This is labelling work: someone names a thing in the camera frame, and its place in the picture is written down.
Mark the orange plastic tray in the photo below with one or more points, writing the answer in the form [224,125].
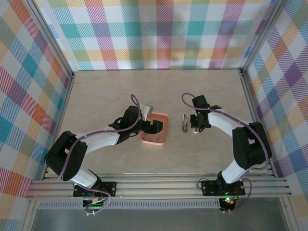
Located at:
[165,120]

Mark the white mini stapler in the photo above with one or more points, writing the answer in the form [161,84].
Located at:
[184,122]

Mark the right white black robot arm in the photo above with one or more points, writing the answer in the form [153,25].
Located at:
[223,122]

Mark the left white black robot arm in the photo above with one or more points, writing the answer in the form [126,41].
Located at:
[101,140]

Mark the small controller board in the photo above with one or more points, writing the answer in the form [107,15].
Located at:
[93,202]
[227,203]

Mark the aluminium side rail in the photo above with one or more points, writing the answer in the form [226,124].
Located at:
[63,108]
[250,103]

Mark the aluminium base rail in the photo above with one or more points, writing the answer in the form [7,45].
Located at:
[156,186]

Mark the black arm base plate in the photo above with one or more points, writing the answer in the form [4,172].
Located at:
[108,188]
[209,188]

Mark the aluminium corner post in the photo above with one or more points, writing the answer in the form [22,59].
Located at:
[261,36]
[51,38]

